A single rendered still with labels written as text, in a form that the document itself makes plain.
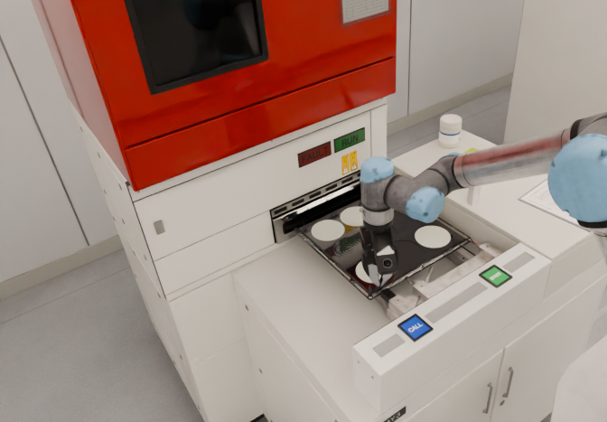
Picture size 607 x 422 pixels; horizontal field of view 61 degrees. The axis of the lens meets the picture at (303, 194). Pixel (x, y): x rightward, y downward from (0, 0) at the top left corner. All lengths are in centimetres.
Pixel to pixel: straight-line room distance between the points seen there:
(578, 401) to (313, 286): 69
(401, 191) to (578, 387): 59
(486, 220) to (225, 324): 86
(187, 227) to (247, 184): 20
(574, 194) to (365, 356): 54
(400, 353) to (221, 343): 76
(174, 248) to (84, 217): 165
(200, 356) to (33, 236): 155
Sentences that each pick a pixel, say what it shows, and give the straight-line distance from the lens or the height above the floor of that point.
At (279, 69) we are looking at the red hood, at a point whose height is 141.
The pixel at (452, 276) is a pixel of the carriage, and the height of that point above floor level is 88.
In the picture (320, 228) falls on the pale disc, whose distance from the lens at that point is 156.
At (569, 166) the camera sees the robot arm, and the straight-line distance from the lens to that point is 85.
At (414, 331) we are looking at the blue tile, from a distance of 118.
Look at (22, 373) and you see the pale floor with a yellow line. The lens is 277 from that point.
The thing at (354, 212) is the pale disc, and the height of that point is 90.
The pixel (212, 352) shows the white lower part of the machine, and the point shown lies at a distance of 176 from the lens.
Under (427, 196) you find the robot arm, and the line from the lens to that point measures 108.
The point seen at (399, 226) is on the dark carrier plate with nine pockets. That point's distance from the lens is 155.
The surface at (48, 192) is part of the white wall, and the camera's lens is 294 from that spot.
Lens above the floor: 186
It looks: 34 degrees down
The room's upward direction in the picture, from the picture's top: 6 degrees counter-clockwise
